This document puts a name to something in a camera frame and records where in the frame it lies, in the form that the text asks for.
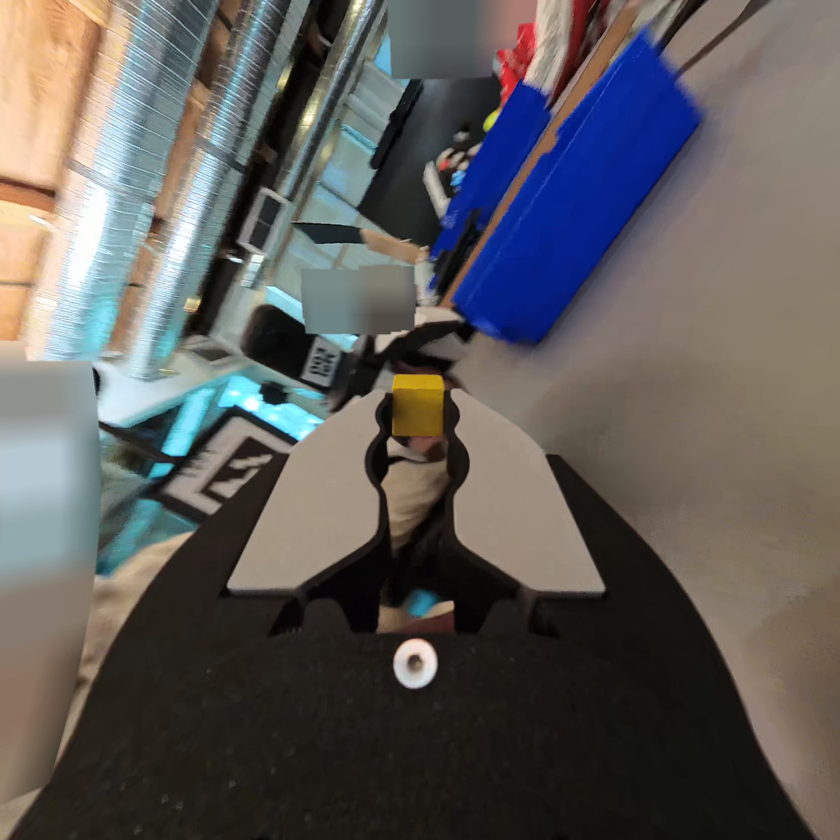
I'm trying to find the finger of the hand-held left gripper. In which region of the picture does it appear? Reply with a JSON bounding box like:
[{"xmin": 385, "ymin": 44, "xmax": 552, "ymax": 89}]
[
  {"xmin": 420, "ymin": 350, "xmax": 469, "ymax": 389},
  {"xmin": 394, "ymin": 307, "xmax": 475, "ymax": 353}
]

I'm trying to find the blue plastic bin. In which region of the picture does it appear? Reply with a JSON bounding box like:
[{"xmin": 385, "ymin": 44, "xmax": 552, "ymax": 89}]
[
  {"xmin": 453, "ymin": 29, "xmax": 704, "ymax": 345},
  {"xmin": 430, "ymin": 82, "xmax": 552, "ymax": 263}
]

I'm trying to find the yellow wooden cube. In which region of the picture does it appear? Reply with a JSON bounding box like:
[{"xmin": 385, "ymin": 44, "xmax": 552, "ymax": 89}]
[{"xmin": 392, "ymin": 374, "xmax": 446, "ymax": 437}]

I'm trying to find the white air vent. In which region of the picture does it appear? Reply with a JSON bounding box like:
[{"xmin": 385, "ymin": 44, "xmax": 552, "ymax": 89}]
[{"xmin": 235, "ymin": 187, "xmax": 294, "ymax": 255}]

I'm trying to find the black video bar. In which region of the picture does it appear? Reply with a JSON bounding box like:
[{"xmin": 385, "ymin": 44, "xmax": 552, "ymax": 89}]
[{"xmin": 369, "ymin": 80, "xmax": 425, "ymax": 172}]

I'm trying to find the black wall screen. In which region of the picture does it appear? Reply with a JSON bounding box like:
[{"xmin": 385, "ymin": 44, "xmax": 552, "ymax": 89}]
[{"xmin": 357, "ymin": 77, "xmax": 508, "ymax": 245}]

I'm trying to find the person's left forearm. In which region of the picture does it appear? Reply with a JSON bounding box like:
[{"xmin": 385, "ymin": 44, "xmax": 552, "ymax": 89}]
[{"xmin": 384, "ymin": 456, "xmax": 452, "ymax": 549}]

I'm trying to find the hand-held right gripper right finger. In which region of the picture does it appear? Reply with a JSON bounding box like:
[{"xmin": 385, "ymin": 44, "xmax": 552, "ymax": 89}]
[{"xmin": 443, "ymin": 388, "xmax": 606, "ymax": 634}]

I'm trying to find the framed marker poster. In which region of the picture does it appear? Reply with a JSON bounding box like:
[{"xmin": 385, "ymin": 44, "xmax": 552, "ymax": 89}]
[{"xmin": 154, "ymin": 407, "xmax": 301, "ymax": 521}]

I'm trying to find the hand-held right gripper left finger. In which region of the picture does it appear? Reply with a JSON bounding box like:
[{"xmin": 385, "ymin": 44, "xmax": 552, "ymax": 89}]
[{"xmin": 226, "ymin": 388, "xmax": 391, "ymax": 632}]

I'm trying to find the brown wooden desk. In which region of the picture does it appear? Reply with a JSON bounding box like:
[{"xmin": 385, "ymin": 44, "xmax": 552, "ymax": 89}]
[{"xmin": 438, "ymin": 7, "xmax": 641, "ymax": 309}]

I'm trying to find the large silver air duct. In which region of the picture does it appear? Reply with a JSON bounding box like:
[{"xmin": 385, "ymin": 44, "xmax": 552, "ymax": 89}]
[{"xmin": 33, "ymin": 0, "xmax": 221, "ymax": 380}]

